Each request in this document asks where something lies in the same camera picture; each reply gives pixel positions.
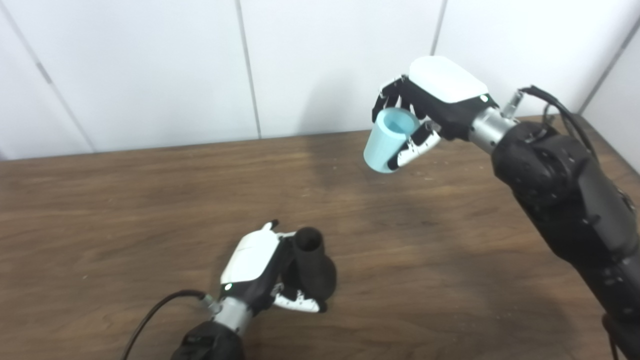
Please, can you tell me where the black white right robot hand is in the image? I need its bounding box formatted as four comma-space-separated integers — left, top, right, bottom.
371, 56, 500, 171

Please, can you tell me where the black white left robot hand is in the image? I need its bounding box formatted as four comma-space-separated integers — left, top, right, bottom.
220, 220, 328, 317

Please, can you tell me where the black flared nozzle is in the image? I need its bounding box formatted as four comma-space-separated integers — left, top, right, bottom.
291, 227, 337, 303

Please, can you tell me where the light-blue hose piece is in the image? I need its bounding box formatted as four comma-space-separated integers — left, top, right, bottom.
363, 107, 422, 174

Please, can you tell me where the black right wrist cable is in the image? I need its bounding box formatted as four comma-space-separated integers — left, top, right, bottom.
501, 85, 621, 360

